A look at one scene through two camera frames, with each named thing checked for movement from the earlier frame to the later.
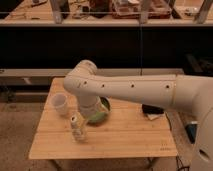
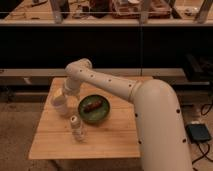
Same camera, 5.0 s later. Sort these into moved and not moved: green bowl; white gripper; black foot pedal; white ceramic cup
Moved: white gripper
Not moved: black foot pedal; white ceramic cup; green bowl
